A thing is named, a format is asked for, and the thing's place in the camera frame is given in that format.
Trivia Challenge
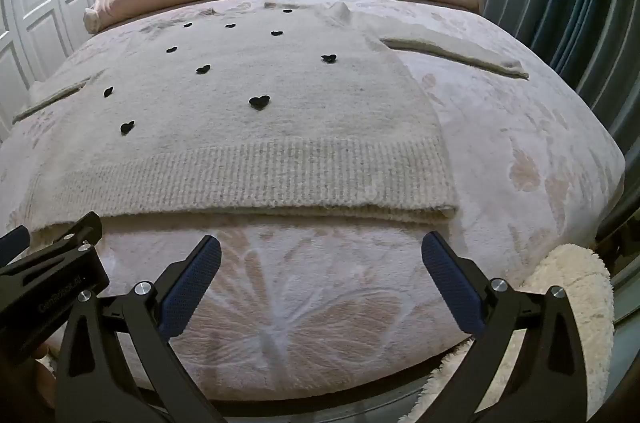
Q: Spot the white panelled wardrobe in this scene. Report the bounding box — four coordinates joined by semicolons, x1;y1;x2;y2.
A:
0;0;121;139

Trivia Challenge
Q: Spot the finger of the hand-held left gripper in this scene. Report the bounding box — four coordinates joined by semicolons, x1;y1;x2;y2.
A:
27;211;104;260
0;225;32;260

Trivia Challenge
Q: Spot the pink butterfly print blanket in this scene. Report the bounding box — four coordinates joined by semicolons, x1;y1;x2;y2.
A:
0;0;627;404

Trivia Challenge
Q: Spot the cream sweater with black hearts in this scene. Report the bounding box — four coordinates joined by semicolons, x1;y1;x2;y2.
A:
12;0;530;249

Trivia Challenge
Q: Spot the grey-blue pleated curtain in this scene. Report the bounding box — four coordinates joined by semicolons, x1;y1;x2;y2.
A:
439;0;640;229

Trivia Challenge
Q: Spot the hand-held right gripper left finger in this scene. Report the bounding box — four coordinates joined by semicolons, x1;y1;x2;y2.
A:
55;234;222;423

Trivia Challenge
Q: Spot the white fluffy rug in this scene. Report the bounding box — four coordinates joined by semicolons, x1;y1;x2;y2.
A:
419;243;616;423

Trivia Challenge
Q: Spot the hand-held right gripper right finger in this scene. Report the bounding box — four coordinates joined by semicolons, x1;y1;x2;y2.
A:
421;231;588;423

